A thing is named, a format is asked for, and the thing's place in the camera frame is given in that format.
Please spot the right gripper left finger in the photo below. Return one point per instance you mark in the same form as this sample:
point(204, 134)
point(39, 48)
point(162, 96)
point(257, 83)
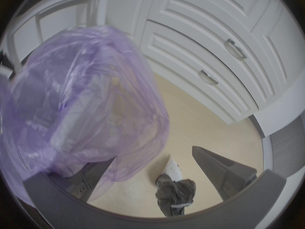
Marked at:
point(95, 175)

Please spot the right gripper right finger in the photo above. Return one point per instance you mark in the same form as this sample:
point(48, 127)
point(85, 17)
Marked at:
point(219, 173)

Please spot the white paper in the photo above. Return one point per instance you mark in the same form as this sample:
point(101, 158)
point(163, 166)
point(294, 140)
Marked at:
point(174, 169)

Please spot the black plastic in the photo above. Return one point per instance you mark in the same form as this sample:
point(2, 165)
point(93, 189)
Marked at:
point(174, 192)

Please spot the purple plastic bag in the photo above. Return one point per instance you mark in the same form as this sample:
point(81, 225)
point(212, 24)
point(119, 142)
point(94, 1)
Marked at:
point(71, 80)

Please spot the white wardrobe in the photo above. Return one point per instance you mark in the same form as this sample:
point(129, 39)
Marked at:
point(190, 44)

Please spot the white chair dark grey seat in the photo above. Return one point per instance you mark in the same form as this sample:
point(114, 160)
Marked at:
point(14, 54)

